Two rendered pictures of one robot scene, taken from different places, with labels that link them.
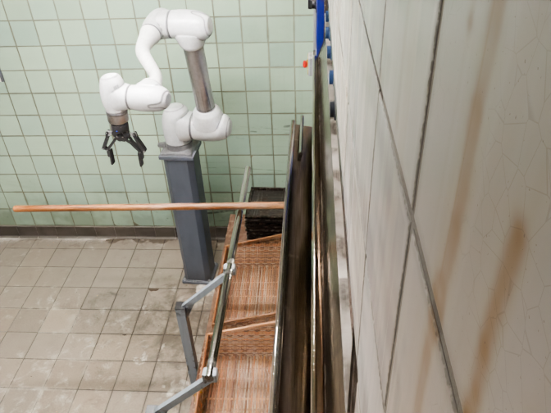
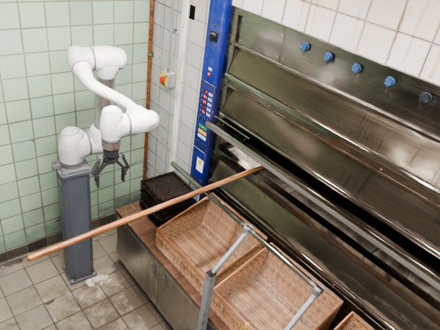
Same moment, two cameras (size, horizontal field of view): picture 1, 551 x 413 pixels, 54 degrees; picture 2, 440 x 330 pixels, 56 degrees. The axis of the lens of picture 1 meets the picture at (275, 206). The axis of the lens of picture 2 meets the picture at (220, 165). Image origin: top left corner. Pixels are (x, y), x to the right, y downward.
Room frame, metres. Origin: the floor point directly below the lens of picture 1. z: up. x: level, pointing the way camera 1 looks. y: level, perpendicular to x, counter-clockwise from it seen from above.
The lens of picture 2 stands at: (0.58, 1.59, 2.59)
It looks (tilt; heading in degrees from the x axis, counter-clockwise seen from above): 32 degrees down; 311
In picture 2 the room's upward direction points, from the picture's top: 9 degrees clockwise
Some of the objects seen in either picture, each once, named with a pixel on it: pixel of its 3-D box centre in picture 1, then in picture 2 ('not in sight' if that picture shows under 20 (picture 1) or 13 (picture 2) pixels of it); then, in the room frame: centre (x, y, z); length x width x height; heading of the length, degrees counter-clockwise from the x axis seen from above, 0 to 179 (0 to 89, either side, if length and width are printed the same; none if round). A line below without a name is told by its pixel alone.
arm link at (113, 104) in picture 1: (116, 92); (114, 122); (2.10, 0.64, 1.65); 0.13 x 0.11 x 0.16; 78
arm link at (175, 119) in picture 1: (177, 123); (73, 143); (2.76, 0.53, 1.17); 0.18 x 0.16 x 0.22; 77
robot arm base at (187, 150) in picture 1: (175, 143); (69, 163); (2.76, 0.56, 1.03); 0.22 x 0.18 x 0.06; 81
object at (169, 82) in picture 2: (314, 64); (167, 78); (2.80, -0.25, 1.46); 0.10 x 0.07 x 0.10; 175
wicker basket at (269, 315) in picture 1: (267, 283); (209, 241); (1.89, 0.06, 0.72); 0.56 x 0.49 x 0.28; 176
